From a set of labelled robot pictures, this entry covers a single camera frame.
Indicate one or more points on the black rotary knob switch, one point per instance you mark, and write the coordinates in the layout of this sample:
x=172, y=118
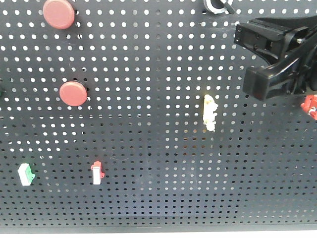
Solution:
x=219, y=6

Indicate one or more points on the white red rocker switch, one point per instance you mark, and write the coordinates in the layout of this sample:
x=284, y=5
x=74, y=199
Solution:
x=97, y=173

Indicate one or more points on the red toggle switch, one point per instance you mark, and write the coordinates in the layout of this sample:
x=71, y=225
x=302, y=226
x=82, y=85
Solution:
x=309, y=106

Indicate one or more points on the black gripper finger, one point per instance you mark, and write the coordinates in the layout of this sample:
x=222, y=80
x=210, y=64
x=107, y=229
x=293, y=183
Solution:
x=265, y=83
x=273, y=38

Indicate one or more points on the red push button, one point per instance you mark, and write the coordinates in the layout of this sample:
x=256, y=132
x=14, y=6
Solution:
x=73, y=93
x=59, y=14

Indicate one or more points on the black perforated pegboard panel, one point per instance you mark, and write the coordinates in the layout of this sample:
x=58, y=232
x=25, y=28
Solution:
x=146, y=66

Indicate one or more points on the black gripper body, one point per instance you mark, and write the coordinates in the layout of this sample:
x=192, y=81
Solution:
x=299, y=56

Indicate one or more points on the upper red push button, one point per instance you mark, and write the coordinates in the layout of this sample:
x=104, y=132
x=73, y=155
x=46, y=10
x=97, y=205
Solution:
x=59, y=14

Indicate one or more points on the yellow toggle switch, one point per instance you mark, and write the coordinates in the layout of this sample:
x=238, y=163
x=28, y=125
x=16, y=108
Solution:
x=209, y=112

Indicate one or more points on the white green rocker switch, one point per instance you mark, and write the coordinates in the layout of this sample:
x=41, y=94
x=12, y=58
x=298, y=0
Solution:
x=25, y=174

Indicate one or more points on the lower red push button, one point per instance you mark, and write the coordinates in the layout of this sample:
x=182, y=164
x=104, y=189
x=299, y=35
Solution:
x=73, y=93

